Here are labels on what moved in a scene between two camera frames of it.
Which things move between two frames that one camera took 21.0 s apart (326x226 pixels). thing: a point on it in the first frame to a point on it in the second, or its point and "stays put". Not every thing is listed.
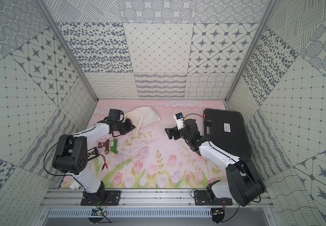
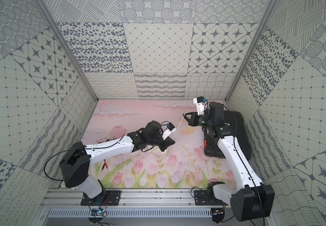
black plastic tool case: [226, 128] stays put
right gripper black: [170, 133] to [192, 120]
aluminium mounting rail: [71, 198] stays put
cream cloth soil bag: [142, 116] to [156, 150]
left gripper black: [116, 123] to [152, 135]
